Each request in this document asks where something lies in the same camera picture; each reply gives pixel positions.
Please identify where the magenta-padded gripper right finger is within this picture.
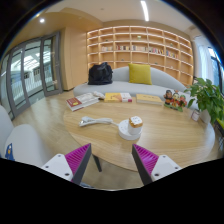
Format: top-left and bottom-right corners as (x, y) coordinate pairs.
(131, 143), (183, 186)

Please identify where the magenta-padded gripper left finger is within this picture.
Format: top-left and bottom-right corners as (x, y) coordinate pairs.
(41, 143), (92, 186)

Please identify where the white charger with orange band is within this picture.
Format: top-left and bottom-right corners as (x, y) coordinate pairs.
(128, 115), (144, 136)

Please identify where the dark table leg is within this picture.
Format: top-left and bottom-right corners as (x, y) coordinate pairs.
(92, 154), (103, 173)

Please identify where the white chair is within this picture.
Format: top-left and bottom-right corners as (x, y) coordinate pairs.
(0, 104), (51, 168)

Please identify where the round white power strip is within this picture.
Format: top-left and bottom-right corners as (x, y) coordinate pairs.
(117, 119), (143, 141)

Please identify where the small white jar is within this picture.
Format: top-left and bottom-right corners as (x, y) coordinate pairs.
(190, 109), (201, 122)

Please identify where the open book with red cover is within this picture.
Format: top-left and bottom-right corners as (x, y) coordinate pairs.
(65, 92), (101, 112)

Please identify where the colourful figurine ornament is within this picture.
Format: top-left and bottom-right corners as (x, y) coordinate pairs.
(163, 89), (188, 113)

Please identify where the flat yellow book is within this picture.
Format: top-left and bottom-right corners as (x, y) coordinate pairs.
(135, 93), (164, 106)

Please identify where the white and red book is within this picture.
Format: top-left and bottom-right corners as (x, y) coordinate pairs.
(119, 92), (133, 103)

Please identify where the green potted plant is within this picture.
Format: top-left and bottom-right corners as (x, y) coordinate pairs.
(183, 77), (224, 125)

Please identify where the yellow picture book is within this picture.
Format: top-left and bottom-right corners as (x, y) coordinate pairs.
(104, 92), (123, 103)

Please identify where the grey sofa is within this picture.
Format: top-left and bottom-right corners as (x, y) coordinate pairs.
(73, 65), (188, 98)

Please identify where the yellow cushion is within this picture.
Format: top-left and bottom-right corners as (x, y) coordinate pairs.
(127, 63), (153, 86)

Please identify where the black bag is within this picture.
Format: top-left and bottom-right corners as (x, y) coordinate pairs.
(87, 61), (114, 86)

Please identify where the grey glass double door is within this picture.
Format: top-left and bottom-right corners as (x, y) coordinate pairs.
(0, 31), (64, 119)

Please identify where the dark-framed window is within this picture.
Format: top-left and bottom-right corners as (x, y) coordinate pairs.
(208, 46), (224, 94)

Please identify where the white curtain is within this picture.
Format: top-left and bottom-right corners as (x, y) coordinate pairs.
(198, 44), (214, 81)

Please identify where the wooden shelf unit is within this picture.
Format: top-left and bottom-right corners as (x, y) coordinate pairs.
(85, 25), (195, 87)

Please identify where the long ceiling light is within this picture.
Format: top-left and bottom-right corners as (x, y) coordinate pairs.
(139, 0), (150, 22)

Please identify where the white power cable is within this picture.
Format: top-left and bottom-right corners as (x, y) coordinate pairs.
(78, 115), (120, 128)

